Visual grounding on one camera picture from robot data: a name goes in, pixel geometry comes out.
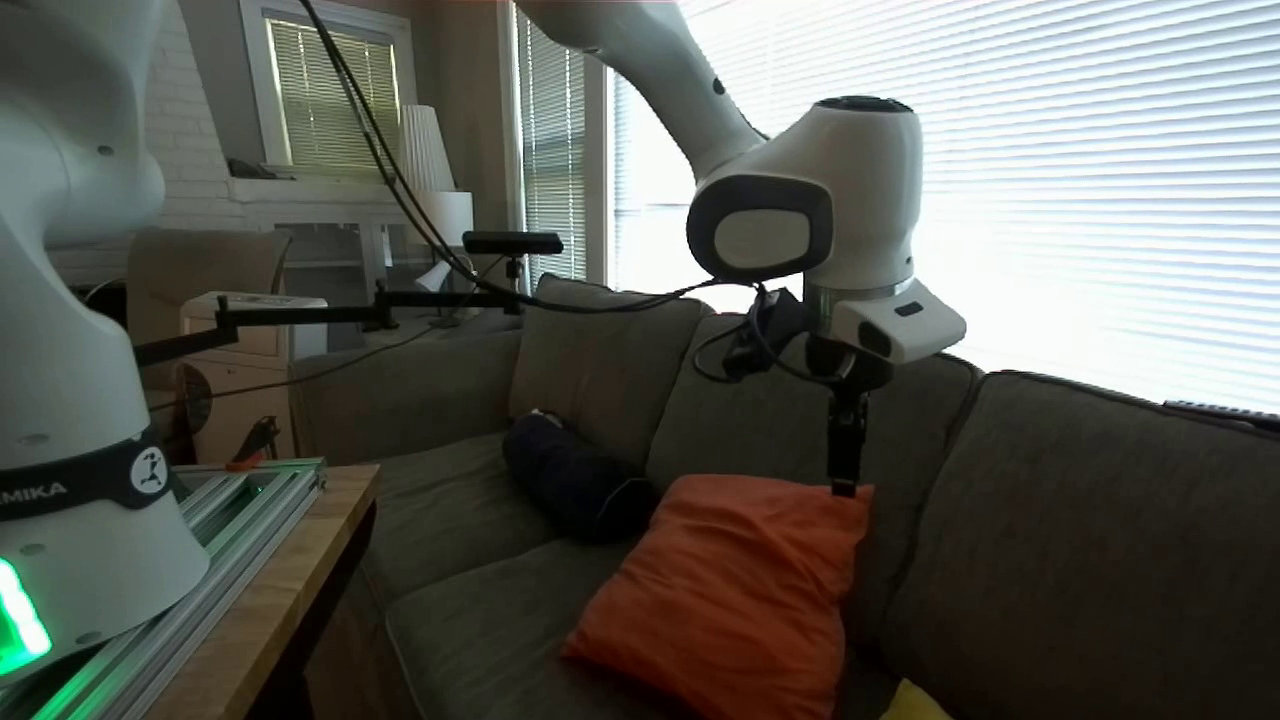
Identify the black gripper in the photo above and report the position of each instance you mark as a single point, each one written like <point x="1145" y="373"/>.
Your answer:
<point x="840" y="368"/>

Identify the orange pillow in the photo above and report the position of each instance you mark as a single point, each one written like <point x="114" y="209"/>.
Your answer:
<point x="734" y="600"/>

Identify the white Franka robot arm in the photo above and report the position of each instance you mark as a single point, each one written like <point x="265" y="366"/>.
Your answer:
<point x="64" y="402"/>

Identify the yellow pillow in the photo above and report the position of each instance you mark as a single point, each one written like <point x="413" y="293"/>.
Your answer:
<point x="916" y="700"/>

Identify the grey fabric couch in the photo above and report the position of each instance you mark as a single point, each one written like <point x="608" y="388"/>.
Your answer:
<point x="1107" y="561"/>

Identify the white window blinds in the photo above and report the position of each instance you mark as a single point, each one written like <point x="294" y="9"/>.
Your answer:
<point x="1067" y="175"/>

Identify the wooden table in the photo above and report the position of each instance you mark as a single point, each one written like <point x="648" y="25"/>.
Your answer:
<point x="283" y="600"/>

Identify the white framed window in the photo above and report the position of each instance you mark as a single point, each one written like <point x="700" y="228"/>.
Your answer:
<point x="335" y="92"/>

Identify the brown cardboard box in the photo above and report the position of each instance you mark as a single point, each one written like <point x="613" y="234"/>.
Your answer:
<point x="203" y="266"/>

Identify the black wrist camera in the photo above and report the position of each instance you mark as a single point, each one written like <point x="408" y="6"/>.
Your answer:
<point x="775" y="325"/>

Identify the black stereo camera bar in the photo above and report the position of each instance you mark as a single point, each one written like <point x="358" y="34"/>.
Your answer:
<point x="514" y="243"/>

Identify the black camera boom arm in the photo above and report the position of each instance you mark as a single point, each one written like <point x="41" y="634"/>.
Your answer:
<point x="306" y="316"/>

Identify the aluminium mounting frame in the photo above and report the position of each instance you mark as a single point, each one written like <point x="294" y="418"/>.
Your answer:
<point x="203" y="575"/>

